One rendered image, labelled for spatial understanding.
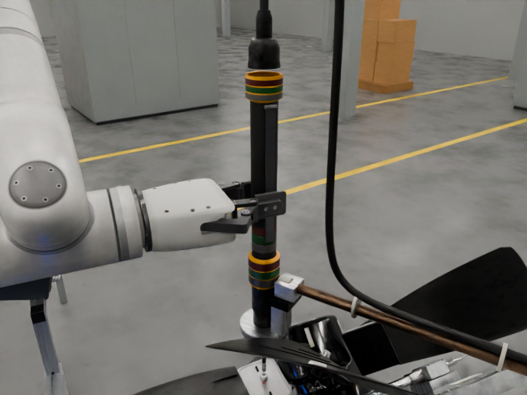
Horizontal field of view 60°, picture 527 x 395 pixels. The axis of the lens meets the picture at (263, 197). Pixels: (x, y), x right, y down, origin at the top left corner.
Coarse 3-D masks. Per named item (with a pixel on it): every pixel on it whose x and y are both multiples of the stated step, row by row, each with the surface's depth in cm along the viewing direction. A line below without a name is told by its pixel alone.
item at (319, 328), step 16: (320, 320) 73; (336, 320) 76; (288, 336) 72; (304, 336) 72; (320, 336) 72; (336, 336) 73; (320, 352) 71; (336, 352) 71; (288, 368) 72; (304, 368) 70; (304, 384) 71; (320, 384) 70; (336, 384) 70; (352, 384) 69
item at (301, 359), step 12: (216, 348) 46; (228, 348) 45; (240, 348) 45; (252, 348) 46; (264, 348) 48; (276, 348) 48; (288, 348) 50; (300, 348) 55; (288, 360) 43; (300, 360) 44; (312, 360) 47; (324, 360) 49; (336, 372) 42; (348, 372) 43; (360, 384) 57; (372, 384) 45; (384, 384) 42
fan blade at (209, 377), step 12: (204, 372) 75; (216, 372) 74; (228, 372) 74; (168, 384) 75; (180, 384) 74; (192, 384) 73; (204, 384) 72; (216, 384) 72; (228, 384) 71; (240, 384) 71
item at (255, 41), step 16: (256, 16) 49; (256, 32) 50; (256, 48) 49; (272, 48) 49; (256, 64) 50; (272, 64) 50; (256, 288) 63; (272, 288) 63; (256, 304) 64; (256, 320) 65
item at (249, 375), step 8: (272, 360) 75; (240, 368) 74; (248, 368) 74; (272, 368) 74; (248, 376) 73; (256, 376) 73; (272, 376) 72; (280, 376) 72; (248, 384) 72; (256, 384) 71; (264, 384) 71; (272, 384) 71; (280, 384) 71; (288, 384) 71; (256, 392) 70; (264, 392) 70; (272, 392) 70; (280, 392) 70; (288, 392) 69
